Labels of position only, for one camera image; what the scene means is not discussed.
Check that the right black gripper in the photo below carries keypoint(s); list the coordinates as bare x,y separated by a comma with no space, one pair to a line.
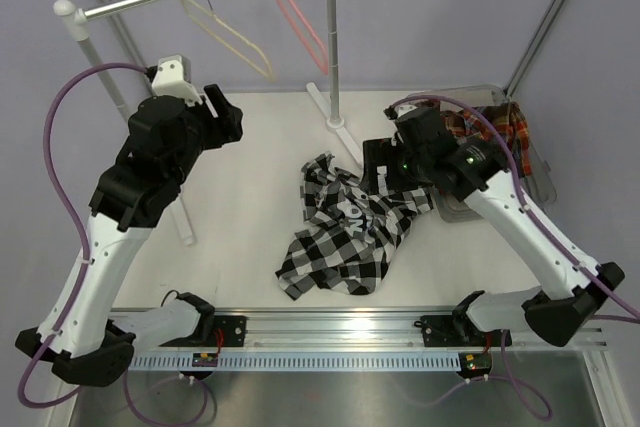
383,152

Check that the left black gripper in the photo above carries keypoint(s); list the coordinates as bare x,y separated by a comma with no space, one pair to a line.
224,128

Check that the red orange plaid shirt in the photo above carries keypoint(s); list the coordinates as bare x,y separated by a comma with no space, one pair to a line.
509,122

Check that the black white checkered shirt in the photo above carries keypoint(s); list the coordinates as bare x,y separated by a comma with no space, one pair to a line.
350,236

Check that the wooden hanger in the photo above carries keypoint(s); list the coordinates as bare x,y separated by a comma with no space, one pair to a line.
205,17

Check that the pink hanger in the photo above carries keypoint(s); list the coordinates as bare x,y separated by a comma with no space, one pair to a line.
305,34

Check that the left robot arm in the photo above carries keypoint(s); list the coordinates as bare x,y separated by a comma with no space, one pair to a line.
84,346

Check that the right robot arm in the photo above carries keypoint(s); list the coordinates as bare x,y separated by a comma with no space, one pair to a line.
573,286

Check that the grey plastic bin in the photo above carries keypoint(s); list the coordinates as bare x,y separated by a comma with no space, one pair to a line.
538,185

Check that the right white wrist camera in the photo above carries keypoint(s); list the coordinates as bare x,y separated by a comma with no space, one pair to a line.
396,113

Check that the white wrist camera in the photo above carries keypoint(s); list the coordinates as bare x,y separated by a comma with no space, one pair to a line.
173,78
396,113

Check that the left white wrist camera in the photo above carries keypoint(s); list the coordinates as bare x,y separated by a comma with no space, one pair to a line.
173,78

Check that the white slotted cable duct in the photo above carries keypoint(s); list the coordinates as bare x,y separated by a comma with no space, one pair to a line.
297,362

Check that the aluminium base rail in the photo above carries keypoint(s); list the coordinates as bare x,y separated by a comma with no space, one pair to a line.
337,329

